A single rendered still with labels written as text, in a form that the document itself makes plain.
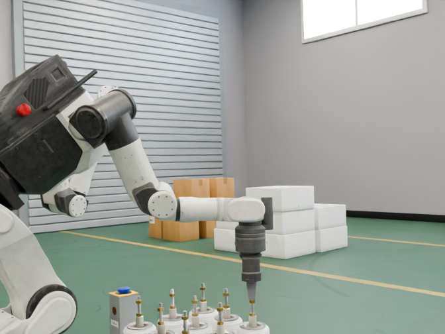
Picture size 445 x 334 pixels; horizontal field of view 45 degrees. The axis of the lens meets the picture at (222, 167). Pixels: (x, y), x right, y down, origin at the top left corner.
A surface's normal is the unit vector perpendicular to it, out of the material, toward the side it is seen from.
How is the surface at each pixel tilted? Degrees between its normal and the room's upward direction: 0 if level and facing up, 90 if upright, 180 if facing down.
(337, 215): 90
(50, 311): 90
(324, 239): 90
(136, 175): 103
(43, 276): 90
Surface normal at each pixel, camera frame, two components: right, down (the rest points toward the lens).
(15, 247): 0.71, 0.38
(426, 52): -0.76, 0.02
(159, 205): 0.19, 0.22
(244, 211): 0.20, 0.00
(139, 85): 0.65, -0.02
